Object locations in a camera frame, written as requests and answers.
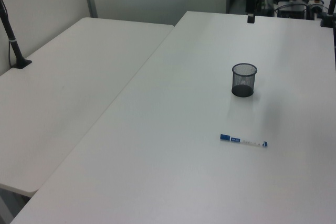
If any blue and white marker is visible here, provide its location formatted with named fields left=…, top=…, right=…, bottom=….
left=219, top=133, right=269, bottom=148

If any black control box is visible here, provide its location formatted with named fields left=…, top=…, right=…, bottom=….
left=277, top=0, right=308, bottom=18

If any emergency stop button box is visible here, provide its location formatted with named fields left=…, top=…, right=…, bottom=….
left=308, top=0, right=326, bottom=13

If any black mesh pen cup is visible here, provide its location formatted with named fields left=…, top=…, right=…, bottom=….
left=231, top=63, right=258, bottom=98

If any black camera stand with clamp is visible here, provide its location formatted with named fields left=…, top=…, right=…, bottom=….
left=319, top=0, right=336, bottom=28

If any black camera stand with foot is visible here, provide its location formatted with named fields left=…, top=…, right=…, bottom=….
left=0, top=0, right=33, bottom=70

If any thin black cable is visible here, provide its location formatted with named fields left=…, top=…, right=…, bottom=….
left=7, top=40, right=14, bottom=67

